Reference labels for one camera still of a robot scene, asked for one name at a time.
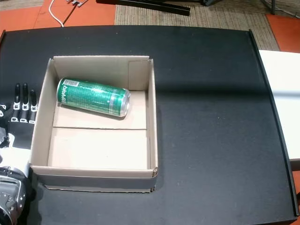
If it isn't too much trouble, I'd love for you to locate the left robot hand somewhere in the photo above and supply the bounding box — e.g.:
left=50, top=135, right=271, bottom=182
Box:
left=0, top=82, right=38, bottom=170

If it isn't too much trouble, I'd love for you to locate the green drink can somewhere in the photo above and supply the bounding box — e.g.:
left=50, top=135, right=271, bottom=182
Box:
left=57, top=77, right=131, bottom=118

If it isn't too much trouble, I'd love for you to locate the brown cardboard paper box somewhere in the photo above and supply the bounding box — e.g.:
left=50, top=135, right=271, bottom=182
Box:
left=29, top=55, right=158, bottom=194

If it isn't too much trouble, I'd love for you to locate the long black metal bar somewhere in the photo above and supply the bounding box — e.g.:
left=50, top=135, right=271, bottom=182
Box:
left=96, top=0, right=191, bottom=17

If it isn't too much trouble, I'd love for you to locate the black table mat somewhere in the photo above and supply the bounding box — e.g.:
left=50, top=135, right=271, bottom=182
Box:
left=0, top=25, right=300, bottom=225

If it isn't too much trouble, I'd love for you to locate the white cable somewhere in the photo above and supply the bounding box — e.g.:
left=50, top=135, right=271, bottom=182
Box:
left=48, top=0, right=65, bottom=27

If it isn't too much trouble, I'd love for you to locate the thin black cable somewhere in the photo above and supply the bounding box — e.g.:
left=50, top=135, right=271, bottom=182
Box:
left=62, top=5, right=77, bottom=25

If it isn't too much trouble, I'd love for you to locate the grey slotted bracket plate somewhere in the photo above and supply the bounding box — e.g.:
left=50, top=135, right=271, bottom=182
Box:
left=65, top=0, right=89, bottom=8

